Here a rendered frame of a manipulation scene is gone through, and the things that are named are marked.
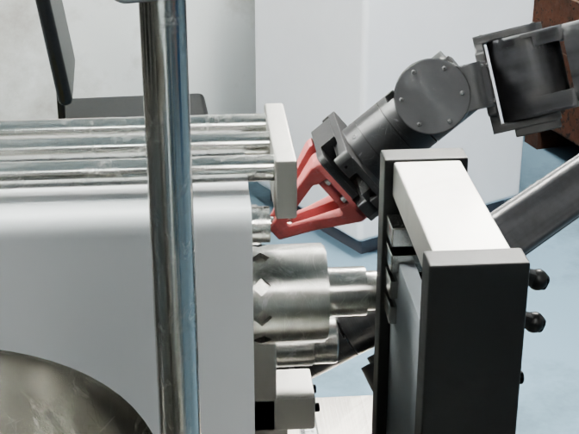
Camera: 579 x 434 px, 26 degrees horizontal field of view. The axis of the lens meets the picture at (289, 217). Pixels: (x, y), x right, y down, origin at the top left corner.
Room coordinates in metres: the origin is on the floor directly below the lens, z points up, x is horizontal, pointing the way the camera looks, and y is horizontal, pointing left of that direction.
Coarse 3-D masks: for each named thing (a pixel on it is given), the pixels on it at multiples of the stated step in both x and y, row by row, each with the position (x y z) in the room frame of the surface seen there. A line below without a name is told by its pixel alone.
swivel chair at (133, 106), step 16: (48, 0) 3.26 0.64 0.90; (48, 16) 3.25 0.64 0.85; (64, 16) 3.58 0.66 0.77; (48, 32) 3.25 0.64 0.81; (64, 32) 3.47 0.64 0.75; (48, 48) 3.26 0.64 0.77; (64, 48) 3.35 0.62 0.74; (64, 64) 3.27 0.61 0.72; (64, 80) 3.26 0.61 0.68; (64, 96) 3.26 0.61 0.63; (112, 96) 3.67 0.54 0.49; (128, 96) 3.67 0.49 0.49; (192, 96) 3.67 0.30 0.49; (64, 112) 3.42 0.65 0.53; (80, 112) 3.52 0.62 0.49; (96, 112) 3.52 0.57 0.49; (112, 112) 3.52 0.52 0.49; (128, 112) 3.52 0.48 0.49; (192, 112) 3.52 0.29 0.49
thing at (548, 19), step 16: (544, 0) 4.53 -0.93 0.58; (560, 0) 4.43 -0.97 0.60; (576, 0) 4.36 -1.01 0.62; (544, 16) 4.53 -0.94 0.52; (560, 16) 4.42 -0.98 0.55; (576, 16) 4.33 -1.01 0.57; (576, 112) 4.27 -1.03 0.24; (560, 128) 4.36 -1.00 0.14; (576, 128) 4.26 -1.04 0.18; (528, 144) 4.58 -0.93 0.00; (544, 144) 4.53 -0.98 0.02; (560, 144) 4.55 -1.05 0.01; (576, 144) 4.27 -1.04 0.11
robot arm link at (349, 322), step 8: (368, 312) 1.02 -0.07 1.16; (344, 320) 1.02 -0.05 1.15; (352, 320) 1.01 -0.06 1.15; (360, 320) 1.01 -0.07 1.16; (368, 320) 1.01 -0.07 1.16; (344, 328) 1.01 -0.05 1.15; (352, 328) 1.01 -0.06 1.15; (360, 328) 1.01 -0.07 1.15; (368, 328) 1.01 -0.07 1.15; (352, 336) 1.01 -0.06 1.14; (360, 336) 1.01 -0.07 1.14; (368, 336) 1.01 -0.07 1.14; (352, 344) 1.01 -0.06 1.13; (360, 344) 1.01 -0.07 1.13; (368, 344) 1.01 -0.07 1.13; (360, 352) 1.02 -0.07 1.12; (368, 360) 1.01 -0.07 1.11
